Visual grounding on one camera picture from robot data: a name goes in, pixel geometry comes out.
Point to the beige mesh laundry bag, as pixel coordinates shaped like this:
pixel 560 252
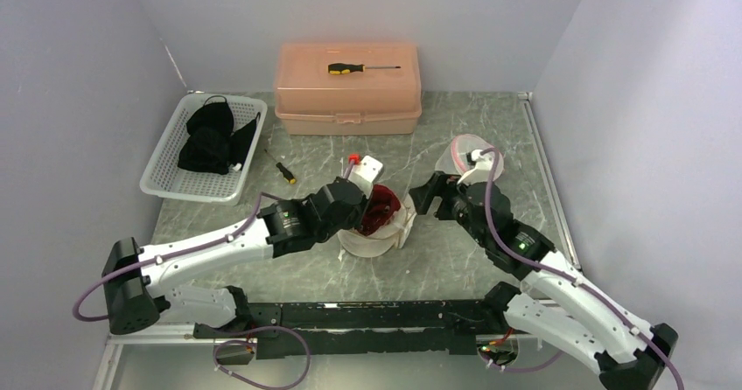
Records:
pixel 393 235

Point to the white mesh bag red zipper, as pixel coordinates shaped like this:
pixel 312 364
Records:
pixel 453 160

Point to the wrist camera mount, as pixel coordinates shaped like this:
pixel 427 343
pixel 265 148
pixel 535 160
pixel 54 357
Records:
pixel 363 172
pixel 481 163

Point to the small yellow black screwdriver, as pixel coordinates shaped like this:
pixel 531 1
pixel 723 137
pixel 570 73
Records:
pixel 286 173

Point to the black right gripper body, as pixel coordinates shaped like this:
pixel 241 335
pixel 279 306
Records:
pixel 461 215

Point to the pink plastic storage box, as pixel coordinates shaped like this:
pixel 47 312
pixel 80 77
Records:
pixel 311 102

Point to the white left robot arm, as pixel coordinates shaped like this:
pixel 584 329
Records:
pixel 143 284

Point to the white plastic basket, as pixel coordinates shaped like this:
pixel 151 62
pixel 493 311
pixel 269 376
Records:
pixel 163 178

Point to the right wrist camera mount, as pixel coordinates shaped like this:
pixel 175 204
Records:
pixel 481 163

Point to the red bra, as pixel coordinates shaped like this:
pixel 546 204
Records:
pixel 381 208

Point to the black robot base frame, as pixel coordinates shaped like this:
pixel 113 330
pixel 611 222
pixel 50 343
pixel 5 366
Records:
pixel 455 327

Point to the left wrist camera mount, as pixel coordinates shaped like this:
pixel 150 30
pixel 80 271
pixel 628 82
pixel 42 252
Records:
pixel 363 172

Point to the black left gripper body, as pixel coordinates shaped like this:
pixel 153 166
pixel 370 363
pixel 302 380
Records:
pixel 353 220

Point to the black bra in basket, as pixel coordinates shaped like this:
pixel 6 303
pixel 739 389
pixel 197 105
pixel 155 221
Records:
pixel 213 144

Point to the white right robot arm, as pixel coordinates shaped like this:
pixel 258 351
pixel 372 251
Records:
pixel 553 300

